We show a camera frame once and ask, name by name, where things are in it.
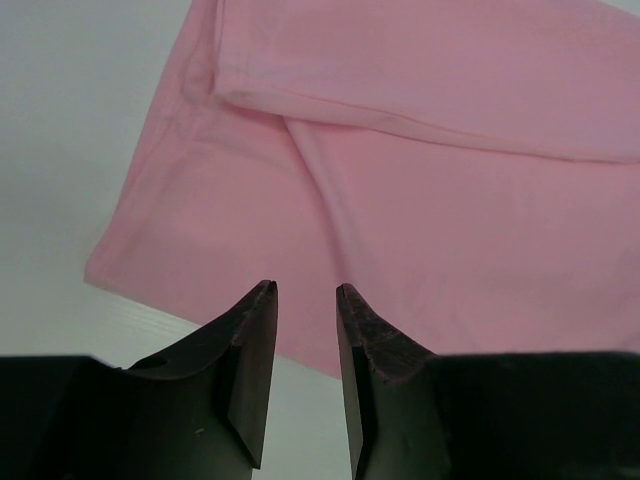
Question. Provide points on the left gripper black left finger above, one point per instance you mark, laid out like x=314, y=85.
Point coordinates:
x=194, y=410

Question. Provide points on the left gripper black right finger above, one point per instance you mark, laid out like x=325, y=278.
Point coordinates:
x=412, y=414

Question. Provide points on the pink t shirt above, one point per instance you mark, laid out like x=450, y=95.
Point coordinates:
x=472, y=167

